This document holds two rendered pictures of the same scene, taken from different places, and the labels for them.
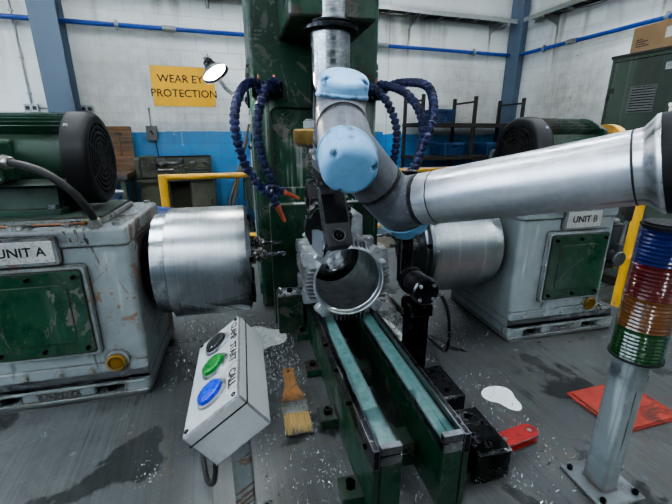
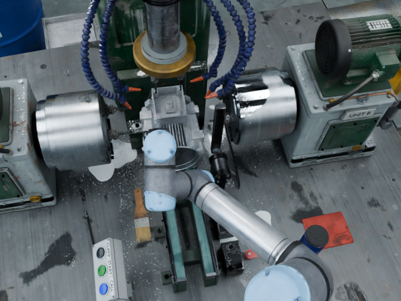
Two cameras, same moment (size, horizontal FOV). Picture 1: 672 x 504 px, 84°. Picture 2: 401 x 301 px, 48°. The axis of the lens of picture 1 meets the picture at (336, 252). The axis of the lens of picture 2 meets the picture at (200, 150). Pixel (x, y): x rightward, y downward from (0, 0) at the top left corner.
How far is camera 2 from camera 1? 0.99 m
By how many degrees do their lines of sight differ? 42
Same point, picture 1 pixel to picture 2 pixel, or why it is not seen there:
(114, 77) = not seen: outside the picture
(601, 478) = not seen: hidden behind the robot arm
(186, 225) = (62, 132)
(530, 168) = (240, 235)
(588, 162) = (257, 250)
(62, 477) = (30, 261)
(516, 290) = (299, 147)
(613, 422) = not seen: hidden behind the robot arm
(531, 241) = (314, 125)
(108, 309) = (25, 180)
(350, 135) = (160, 202)
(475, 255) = (270, 134)
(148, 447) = (66, 245)
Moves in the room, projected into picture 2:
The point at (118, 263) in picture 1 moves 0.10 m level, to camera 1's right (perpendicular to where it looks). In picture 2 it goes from (26, 165) to (59, 166)
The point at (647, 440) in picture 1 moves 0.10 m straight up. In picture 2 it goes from (325, 255) to (333, 246)
